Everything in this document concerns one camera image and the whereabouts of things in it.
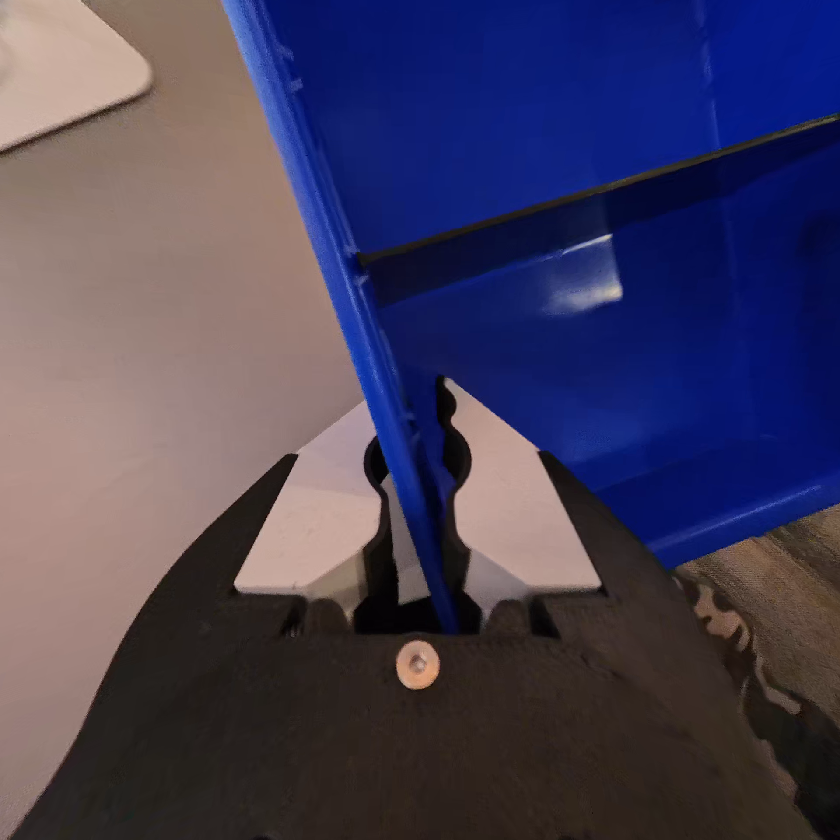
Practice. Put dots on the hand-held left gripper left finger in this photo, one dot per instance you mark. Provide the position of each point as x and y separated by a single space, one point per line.
308 525

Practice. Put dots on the white base acrylic leg stand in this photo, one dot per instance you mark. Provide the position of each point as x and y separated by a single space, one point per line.
59 65

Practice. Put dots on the blue bin with black divider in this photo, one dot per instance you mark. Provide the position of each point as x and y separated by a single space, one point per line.
525 98

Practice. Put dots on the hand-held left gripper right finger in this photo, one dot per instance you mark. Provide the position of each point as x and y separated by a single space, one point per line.
518 525

